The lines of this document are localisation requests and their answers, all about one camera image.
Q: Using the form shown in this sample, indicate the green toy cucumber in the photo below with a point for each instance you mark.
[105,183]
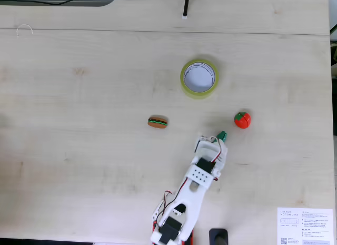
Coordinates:
[222,135]

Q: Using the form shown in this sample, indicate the red green toy tomato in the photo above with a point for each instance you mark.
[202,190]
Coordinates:
[242,121]

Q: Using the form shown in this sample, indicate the yellow tape roll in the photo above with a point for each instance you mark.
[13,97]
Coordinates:
[200,93]

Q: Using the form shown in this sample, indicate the toy hamburger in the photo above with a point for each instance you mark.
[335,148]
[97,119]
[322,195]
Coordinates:
[157,123]

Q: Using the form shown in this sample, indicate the black monitor stand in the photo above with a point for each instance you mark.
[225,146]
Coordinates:
[218,237]

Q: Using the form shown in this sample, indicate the white printed paper sheet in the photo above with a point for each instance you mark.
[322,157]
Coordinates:
[302,226]

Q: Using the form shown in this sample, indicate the white rubber band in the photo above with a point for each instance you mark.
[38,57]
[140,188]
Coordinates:
[25,24]

